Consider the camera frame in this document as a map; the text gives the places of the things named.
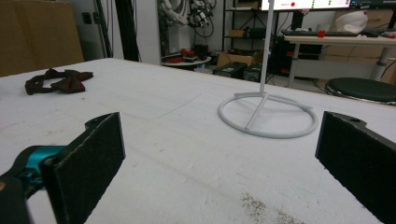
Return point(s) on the dark red bow tie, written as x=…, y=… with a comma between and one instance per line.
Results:
x=67, y=83

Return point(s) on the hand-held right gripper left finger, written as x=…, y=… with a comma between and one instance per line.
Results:
x=81, y=168

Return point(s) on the white cloth bundle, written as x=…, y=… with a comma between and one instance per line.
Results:
x=351, y=21

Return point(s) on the computer monitor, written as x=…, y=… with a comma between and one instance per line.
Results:
x=308, y=3

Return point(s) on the round white side table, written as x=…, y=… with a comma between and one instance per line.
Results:
x=186, y=61

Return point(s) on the black equipment case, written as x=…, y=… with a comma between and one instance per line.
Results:
x=230, y=70

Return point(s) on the small red cup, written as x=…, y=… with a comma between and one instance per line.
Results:
x=321, y=33

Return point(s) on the large cardboard sheet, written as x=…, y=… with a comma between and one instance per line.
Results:
x=34, y=34

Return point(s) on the round black stool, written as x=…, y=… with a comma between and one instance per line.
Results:
x=362, y=88

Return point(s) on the black metal shelf rack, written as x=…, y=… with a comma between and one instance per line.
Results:
x=246, y=25

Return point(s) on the black keyboard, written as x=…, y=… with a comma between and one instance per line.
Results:
x=320, y=33

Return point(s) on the open cardboard box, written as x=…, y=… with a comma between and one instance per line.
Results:
x=238, y=58

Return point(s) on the light wooden desk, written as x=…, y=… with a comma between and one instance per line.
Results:
x=339, y=42

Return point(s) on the black vertical post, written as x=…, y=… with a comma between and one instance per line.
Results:
x=127, y=29

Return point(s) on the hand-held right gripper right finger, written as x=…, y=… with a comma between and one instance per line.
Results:
x=361, y=161

